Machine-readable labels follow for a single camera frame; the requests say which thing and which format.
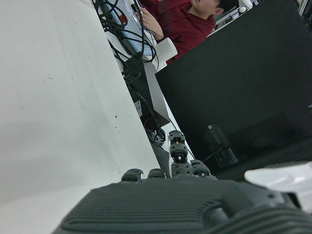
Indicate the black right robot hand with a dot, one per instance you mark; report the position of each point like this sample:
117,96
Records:
170,207

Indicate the bystander hand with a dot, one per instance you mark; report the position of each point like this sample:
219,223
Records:
151,23

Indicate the grey-blue teach pendant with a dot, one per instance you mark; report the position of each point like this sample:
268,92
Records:
136,37

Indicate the person in red sweater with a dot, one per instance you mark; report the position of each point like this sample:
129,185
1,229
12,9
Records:
185,24

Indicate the black power supply box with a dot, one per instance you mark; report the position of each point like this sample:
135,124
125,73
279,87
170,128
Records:
156,95

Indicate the black cylindrical device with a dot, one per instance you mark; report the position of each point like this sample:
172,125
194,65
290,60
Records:
217,143

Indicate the black computer monitor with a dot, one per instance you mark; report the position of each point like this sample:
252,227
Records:
231,73

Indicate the white table cover sheet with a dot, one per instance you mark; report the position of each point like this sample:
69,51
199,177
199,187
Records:
61,97

